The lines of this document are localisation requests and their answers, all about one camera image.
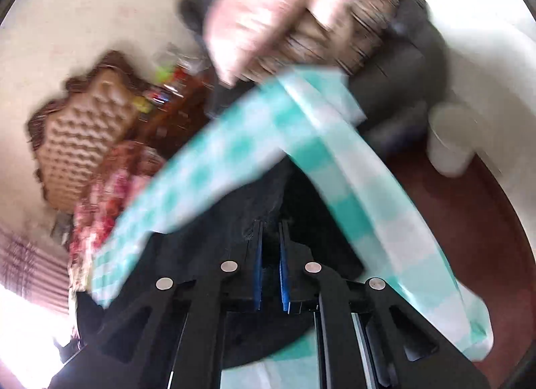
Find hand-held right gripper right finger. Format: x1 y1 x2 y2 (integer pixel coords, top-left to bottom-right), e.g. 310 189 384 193
278 220 466 389

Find red floral quilt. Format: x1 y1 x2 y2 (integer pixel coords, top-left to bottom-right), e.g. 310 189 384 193
68 141 168 293

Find teal checked bed sheet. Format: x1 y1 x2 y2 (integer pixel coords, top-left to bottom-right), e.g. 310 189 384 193
90 67 495 389

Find brown patterned blanket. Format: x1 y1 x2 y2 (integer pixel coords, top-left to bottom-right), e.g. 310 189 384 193
243 0 400 80

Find carved wooden nightstand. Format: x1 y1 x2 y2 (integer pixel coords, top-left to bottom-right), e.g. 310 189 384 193
138 67 220 157

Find black pants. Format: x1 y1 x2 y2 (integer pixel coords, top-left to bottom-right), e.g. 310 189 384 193
71 159 365 373

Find white plastic bucket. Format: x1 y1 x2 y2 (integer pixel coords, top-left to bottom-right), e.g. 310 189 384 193
426 103 483 177

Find tufted tan headboard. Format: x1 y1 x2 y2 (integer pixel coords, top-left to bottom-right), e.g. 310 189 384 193
27 51 145 214

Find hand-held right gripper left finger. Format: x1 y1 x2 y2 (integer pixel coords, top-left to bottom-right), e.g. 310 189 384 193
86 220 264 389

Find large pink floral pillow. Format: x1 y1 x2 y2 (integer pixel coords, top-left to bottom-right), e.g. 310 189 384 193
207 0 323 84

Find black leather sofa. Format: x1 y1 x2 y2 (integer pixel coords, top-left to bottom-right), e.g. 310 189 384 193
180 0 455 134

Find pink pleated curtain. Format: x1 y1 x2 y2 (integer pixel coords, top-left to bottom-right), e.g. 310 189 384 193
0 224 71 314

